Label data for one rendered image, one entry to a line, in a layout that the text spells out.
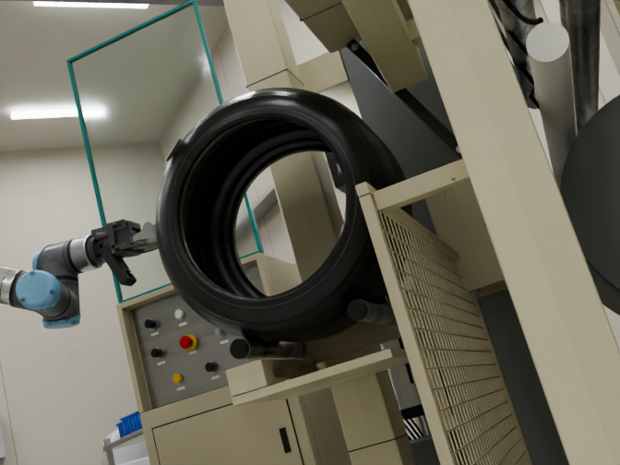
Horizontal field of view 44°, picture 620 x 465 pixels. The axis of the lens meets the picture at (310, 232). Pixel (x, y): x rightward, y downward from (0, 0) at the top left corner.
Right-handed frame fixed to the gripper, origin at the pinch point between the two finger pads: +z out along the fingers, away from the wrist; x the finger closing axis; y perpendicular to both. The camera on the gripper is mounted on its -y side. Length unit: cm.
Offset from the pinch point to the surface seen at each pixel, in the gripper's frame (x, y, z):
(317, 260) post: 27.4, -8.3, 28.7
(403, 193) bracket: -58, -18, 70
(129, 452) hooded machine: 688, -66, -467
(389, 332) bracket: 25, -31, 45
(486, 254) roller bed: 20, -17, 72
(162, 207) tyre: -11.7, 4.8, 6.7
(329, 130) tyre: -12, 11, 49
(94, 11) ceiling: 513, 412, -331
